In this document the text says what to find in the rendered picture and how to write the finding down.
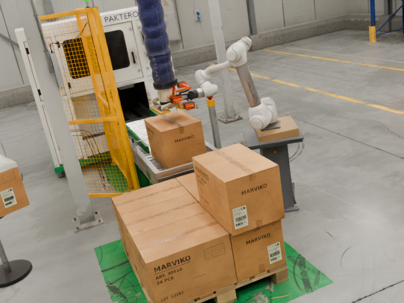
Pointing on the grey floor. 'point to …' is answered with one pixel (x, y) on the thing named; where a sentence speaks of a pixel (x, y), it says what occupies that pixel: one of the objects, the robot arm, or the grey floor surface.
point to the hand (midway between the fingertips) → (176, 99)
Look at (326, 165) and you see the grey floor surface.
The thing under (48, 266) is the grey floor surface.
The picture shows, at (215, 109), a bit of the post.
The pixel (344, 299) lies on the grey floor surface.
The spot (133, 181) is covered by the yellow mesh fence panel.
